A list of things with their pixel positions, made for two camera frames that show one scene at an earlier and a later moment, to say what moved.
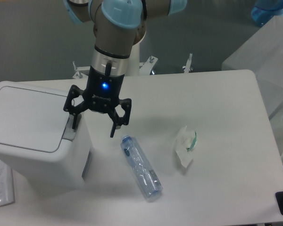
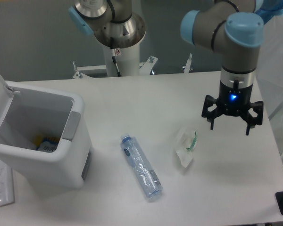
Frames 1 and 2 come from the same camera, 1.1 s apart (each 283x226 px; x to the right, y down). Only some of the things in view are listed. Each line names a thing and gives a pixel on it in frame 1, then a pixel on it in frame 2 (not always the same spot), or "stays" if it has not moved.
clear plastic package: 2,184 stays
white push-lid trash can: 30,127 stays
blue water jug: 263,11 stays
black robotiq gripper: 101,94 → 234,101
